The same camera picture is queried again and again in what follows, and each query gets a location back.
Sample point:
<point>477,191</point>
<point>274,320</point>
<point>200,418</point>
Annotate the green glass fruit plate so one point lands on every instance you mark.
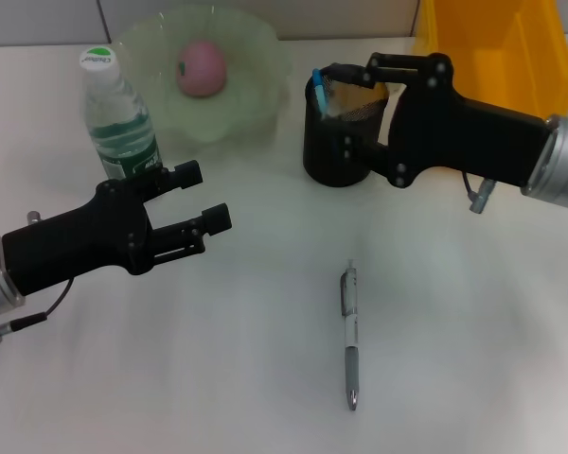
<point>246,109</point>

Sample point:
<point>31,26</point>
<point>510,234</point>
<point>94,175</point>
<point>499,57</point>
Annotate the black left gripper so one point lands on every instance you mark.
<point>85,241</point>

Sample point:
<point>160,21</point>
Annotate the clear bottle green label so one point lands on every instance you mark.
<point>118,118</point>

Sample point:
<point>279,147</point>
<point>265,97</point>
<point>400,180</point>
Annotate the yellow plastic storage bin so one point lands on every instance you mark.
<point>497,47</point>

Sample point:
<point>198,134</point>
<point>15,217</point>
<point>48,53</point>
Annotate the pink toy peach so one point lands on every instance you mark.
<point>203,71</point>

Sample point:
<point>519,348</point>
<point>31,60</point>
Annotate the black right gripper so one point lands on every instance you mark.
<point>454,132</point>

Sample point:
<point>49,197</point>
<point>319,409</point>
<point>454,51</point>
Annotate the blue scissors with sheath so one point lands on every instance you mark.
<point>319,92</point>

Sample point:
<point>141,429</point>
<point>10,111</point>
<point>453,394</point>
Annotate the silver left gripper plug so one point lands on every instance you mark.
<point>34,217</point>

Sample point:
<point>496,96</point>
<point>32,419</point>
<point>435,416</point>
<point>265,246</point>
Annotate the white grey ballpoint pen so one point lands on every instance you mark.
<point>351,350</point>

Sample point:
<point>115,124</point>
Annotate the black mesh pen cup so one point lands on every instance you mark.
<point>326,161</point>

